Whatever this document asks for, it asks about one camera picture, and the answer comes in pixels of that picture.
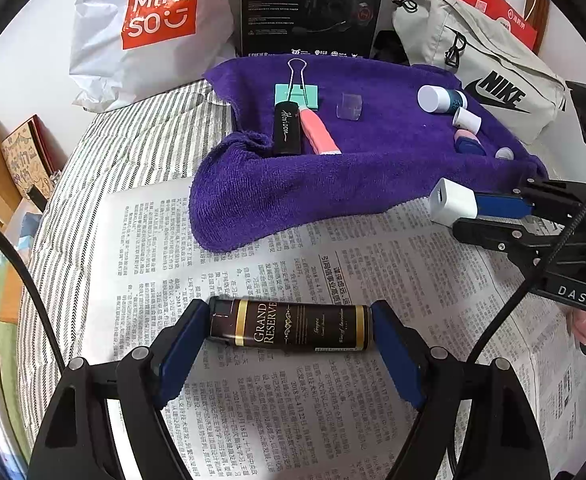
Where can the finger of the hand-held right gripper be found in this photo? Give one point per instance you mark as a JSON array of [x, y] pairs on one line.
[[493, 235], [503, 204]]

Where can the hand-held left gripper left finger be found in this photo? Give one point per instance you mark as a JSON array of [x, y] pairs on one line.
[[183, 355]]

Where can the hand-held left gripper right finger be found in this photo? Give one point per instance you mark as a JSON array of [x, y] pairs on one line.
[[398, 355]]

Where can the white usb charger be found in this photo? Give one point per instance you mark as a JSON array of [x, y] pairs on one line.
[[453, 202]]

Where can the white usb flash drive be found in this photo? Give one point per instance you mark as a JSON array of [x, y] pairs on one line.
[[505, 153]]

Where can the pink and blue eraser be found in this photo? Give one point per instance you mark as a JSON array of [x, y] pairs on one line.
[[469, 144]]

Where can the small white cylinder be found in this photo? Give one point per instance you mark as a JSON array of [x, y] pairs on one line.
[[467, 120]]

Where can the dark Grand Reserve tube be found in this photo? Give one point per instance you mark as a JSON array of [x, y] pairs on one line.
[[293, 325]]

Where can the clear plastic cap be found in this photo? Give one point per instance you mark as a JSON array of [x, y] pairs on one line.
[[352, 106]]

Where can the black lighter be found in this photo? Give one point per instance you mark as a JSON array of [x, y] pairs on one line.
[[287, 130]]

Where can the person's right hand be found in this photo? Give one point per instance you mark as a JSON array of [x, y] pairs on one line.
[[584, 327]]

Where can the newspaper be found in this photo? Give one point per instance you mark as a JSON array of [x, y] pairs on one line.
[[283, 410]]

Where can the white-capped blue bottle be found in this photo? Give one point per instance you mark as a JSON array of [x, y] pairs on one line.
[[435, 99]]

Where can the purple towel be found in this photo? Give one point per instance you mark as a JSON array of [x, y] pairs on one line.
[[373, 170]]

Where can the grey sling bag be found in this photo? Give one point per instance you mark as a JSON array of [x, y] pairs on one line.
[[478, 50]]

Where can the wooden bedside table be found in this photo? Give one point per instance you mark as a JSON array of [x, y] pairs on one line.
[[10, 300]]

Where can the red paper bag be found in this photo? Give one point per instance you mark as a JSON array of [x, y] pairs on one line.
[[503, 7]]

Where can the striped bed sheet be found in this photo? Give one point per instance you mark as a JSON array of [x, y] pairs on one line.
[[123, 150]]

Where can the teal binder clip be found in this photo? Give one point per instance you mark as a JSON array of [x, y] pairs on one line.
[[298, 95]]

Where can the white plastic shopping bag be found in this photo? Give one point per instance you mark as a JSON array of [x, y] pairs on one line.
[[138, 70]]

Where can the black headphone box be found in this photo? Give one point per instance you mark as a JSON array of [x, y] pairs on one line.
[[283, 5]]

